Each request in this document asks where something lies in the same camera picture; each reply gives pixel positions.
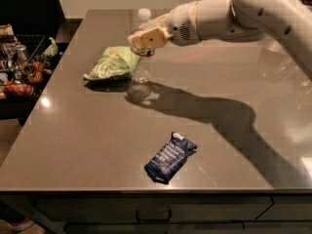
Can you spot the black drawer handle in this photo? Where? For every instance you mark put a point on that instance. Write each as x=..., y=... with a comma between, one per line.
x=153, y=214

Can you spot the blue snack bar wrapper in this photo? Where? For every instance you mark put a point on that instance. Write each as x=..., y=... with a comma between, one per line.
x=170, y=158

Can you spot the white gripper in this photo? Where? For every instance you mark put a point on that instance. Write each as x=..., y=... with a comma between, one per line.
x=180, y=25

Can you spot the black wire basket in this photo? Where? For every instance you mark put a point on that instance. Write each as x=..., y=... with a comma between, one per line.
x=36, y=72

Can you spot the clear plastic water bottle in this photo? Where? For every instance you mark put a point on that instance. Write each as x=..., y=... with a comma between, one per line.
x=142, y=72

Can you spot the green jalapeno chip bag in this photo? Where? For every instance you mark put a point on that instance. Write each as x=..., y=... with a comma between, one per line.
x=115, y=63

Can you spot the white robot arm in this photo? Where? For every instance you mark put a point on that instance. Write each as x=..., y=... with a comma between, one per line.
x=288, y=21

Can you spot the red snack package in basket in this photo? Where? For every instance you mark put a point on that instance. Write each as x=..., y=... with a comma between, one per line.
x=17, y=89

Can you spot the metal can in basket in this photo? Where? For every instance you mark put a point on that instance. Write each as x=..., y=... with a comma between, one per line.
x=22, y=55

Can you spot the green bag in basket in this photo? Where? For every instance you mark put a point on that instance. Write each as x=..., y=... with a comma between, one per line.
x=52, y=50

